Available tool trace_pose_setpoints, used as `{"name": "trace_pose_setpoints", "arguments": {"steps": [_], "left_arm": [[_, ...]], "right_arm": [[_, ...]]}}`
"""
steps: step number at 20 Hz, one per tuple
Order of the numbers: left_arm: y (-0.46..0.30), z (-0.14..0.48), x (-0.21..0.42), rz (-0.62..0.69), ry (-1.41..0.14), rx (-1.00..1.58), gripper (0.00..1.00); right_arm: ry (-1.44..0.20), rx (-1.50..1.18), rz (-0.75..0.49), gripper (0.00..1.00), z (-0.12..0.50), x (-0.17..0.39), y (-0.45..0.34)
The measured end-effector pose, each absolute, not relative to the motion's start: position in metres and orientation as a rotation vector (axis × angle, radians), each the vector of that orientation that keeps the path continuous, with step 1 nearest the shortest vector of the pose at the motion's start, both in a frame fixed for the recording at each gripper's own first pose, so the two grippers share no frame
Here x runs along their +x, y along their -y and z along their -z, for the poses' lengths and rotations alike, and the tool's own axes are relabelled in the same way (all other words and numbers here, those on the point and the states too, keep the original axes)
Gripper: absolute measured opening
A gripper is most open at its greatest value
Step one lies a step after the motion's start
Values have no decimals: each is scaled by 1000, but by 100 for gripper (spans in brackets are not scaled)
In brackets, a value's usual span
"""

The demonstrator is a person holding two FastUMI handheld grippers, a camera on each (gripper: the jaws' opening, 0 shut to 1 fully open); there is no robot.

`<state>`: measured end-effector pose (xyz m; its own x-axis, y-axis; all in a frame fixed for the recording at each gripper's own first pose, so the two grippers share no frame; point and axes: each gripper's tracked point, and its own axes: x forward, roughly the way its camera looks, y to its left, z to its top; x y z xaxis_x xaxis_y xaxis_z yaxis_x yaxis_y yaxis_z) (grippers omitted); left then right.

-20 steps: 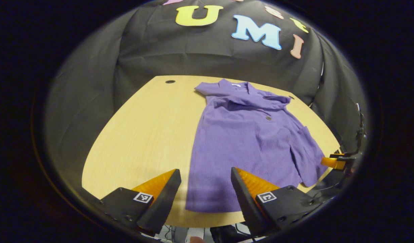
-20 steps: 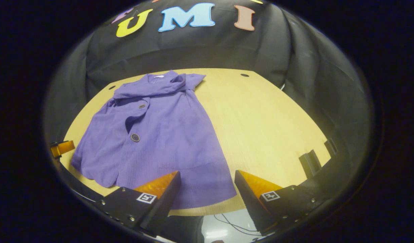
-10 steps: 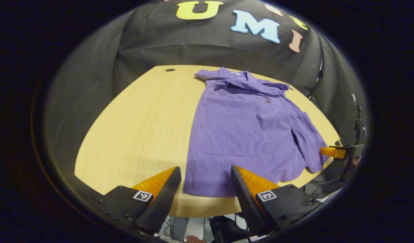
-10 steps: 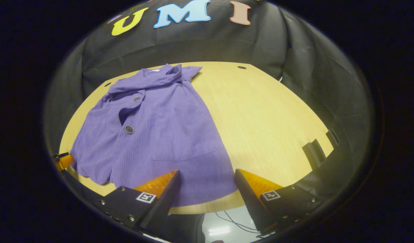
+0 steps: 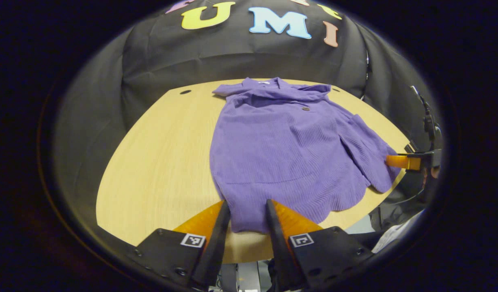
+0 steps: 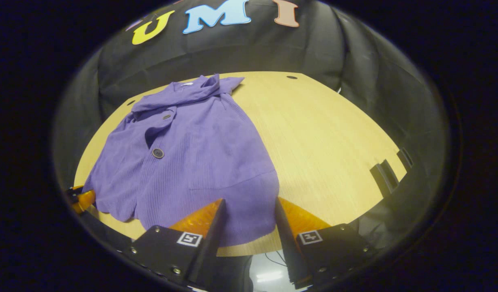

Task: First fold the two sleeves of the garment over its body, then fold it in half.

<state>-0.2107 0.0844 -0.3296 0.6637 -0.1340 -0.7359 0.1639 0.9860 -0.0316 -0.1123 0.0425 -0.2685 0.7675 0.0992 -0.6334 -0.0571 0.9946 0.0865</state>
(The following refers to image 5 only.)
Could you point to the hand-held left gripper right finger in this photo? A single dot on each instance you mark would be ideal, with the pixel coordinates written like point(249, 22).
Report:
point(279, 247)

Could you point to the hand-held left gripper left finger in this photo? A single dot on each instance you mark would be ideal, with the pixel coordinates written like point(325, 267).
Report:
point(216, 247)

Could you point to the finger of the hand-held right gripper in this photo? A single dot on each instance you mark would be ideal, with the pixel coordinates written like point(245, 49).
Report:
point(403, 162)

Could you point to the purple knit shirt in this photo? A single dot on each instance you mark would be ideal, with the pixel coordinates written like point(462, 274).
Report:
point(281, 150)

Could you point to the person's dark clothing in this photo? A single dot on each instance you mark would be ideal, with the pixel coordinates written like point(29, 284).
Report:
point(395, 215)

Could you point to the person's white clothing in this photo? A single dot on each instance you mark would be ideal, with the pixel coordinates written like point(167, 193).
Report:
point(399, 235)

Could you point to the black backdrop cloth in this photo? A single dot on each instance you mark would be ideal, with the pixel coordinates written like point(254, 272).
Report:
point(232, 61)

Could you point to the grey table frame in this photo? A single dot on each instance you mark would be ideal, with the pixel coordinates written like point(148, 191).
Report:
point(242, 278)

